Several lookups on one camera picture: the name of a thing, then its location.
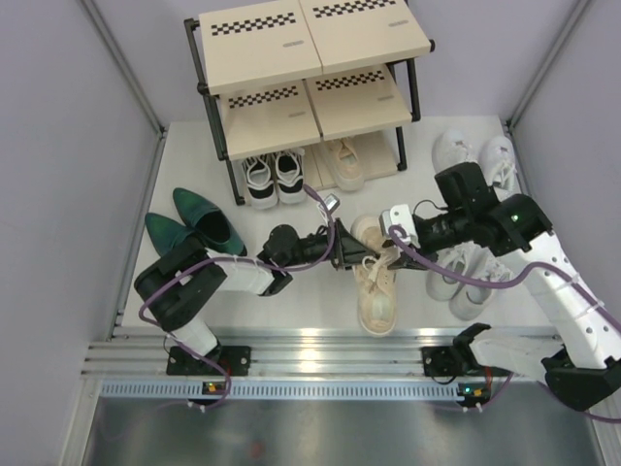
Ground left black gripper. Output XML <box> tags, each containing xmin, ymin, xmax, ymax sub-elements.
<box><xmin>282</xmin><ymin>217</ymin><xmax>380</xmax><ymax>271</ymax></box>

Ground beige lace sneaker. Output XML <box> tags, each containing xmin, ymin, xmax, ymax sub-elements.
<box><xmin>320</xmin><ymin>138</ymin><xmax>365</xmax><ymax>191</ymax></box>
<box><xmin>350</xmin><ymin>216</ymin><xmax>399</xmax><ymax>337</ymax></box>

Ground black white sneaker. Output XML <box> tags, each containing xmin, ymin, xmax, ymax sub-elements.
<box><xmin>275</xmin><ymin>149</ymin><xmax>307</xmax><ymax>205</ymax></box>
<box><xmin>242</xmin><ymin>154</ymin><xmax>278</xmax><ymax>210</ymax></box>

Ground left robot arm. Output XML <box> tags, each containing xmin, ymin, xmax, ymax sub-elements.
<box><xmin>134</xmin><ymin>219</ymin><xmax>379</xmax><ymax>375</ymax></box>

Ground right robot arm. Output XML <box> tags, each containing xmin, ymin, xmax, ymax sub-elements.
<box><xmin>379</xmin><ymin>162</ymin><xmax>620</xmax><ymax>412</ymax></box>

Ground green pointed shoe right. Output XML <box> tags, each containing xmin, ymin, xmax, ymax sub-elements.
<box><xmin>173</xmin><ymin>187</ymin><xmax>247</xmax><ymax>256</ymax></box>

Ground green pointed shoe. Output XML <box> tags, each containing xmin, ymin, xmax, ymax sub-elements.
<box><xmin>145</xmin><ymin>213</ymin><xmax>205</xmax><ymax>257</ymax></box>
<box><xmin>173</xmin><ymin>187</ymin><xmax>247</xmax><ymax>256</ymax></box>

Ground beige three-tier shoe shelf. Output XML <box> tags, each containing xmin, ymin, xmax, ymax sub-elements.
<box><xmin>183</xmin><ymin>1</ymin><xmax>436</xmax><ymax>187</ymax></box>

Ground green pointed shoe left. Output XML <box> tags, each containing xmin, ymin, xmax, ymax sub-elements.
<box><xmin>145</xmin><ymin>213</ymin><xmax>205</xmax><ymax>257</ymax></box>

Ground white sneaker front left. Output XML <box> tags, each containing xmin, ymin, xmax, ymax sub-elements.
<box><xmin>425</xmin><ymin>242</ymin><xmax>479</xmax><ymax>300</ymax></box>

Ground white sneaker front right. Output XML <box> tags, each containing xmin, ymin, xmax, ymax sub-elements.
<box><xmin>449</xmin><ymin>255</ymin><xmax>513</xmax><ymax>321</ymax></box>

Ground white sneaker back left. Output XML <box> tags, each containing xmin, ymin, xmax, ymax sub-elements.
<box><xmin>432</xmin><ymin>129</ymin><xmax>477</xmax><ymax>174</ymax></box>

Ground white sneaker back right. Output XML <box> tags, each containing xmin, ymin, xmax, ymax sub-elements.
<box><xmin>478</xmin><ymin>136</ymin><xmax>516</xmax><ymax>192</ymax></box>

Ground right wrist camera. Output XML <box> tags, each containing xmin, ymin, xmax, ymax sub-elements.
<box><xmin>379</xmin><ymin>204</ymin><xmax>420</xmax><ymax>247</ymax></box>

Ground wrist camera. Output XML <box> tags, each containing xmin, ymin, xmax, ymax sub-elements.
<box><xmin>318</xmin><ymin>193</ymin><xmax>341</xmax><ymax>215</ymax></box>
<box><xmin>379</xmin><ymin>204</ymin><xmax>420</xmax><ymax>247</ymax></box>

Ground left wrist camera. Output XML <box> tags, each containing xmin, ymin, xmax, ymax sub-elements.
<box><xmin>318</xmin><ymin>193</ymin><xmax>341</xmax><ymax>215</ymax></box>

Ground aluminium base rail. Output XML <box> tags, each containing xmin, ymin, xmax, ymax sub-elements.
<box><xmin>81</xmin><ymin>326</ymin><xmax>462</xmax><ymax>381</ymax></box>

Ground slotted cable duct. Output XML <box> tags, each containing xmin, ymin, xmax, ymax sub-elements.
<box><xmin>100</xmin><ymin>380</ymin><xmax>489</xmax><ymax>402</ymax></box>

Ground right aluminium corner post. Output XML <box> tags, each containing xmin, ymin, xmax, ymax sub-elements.
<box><xmin>505</xmin><ymin>0</ymin><xmax>594</xmax><ymax>135</ymax></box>

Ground aluminium corner post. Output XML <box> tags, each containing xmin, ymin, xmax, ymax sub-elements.
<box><xmin>505</xmin><ymin>0</ymin><xmax>594</xmax><ymax>135</ymax></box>
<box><xmin>77</xmin><ymin>0</ymin><xmax>169</xmax><ymax>140</ymax></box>

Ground left aluminium corner post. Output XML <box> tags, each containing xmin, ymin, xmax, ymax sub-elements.
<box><xmin>77</xmin><ymin>0</ymin><xmax>169</xmax><ymax>140</ymax></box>

